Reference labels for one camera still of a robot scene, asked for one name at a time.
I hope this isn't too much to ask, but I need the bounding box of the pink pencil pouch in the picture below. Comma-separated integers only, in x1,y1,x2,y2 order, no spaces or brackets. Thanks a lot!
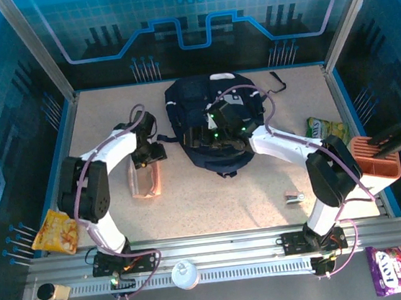
125,158,165,201

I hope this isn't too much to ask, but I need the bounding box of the navy blue backpack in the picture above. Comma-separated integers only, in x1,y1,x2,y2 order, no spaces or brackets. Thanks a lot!
148,66,297,187

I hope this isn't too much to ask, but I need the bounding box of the green Fox's candy bag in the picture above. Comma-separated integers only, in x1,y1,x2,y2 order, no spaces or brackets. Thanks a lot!
303,112,352,152

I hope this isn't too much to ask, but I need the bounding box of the yellow chips bag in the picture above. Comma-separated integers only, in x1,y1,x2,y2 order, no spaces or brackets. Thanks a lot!
27,206,82,260

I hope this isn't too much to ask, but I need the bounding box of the purple Fox's candy bag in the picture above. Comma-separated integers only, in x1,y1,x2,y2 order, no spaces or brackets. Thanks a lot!
364,242,401,299

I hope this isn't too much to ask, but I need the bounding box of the small pink white stapler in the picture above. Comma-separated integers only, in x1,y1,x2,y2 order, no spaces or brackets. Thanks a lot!
284,188,307,206

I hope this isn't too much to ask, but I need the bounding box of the white round lid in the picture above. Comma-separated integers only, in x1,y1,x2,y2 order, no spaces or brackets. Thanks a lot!
169,259,202,292

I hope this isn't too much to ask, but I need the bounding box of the small black controller board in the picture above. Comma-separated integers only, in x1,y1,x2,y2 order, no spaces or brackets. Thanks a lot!
107,269,138,295
309,253,337,278

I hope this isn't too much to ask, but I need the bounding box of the beige block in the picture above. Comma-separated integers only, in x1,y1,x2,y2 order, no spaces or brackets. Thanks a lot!
52,283,73,300

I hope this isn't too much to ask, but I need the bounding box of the orange and white knife block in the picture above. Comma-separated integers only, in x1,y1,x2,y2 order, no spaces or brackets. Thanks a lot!
349,130,401,198

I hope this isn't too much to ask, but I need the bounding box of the black round knob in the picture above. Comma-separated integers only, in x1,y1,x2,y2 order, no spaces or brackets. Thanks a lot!
35,282,58,300

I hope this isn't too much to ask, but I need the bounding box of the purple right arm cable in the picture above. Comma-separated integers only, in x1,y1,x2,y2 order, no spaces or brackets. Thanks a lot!
209,71,384,291

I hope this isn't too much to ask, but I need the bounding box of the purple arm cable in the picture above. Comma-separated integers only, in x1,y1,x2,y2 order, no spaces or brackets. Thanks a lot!
209,71,384,291
61,103,169,300

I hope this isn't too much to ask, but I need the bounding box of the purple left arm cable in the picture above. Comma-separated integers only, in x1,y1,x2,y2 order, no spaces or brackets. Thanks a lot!
61,103,169,300

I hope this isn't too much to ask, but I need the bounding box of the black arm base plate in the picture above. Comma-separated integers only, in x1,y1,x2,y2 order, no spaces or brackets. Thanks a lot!
280,225,348,257
90,247,159,279

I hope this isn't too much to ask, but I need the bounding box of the aluminium mounting rail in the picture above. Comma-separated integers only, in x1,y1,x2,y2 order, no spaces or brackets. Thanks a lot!
23,211,401,291

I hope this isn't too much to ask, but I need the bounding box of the white slotted cable duct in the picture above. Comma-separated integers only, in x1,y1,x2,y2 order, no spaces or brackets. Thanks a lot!
68,255,315,300

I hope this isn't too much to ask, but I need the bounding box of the aluminium frame post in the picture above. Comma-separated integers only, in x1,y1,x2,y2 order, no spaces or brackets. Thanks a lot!
315,0,397,73
0,0,79,112

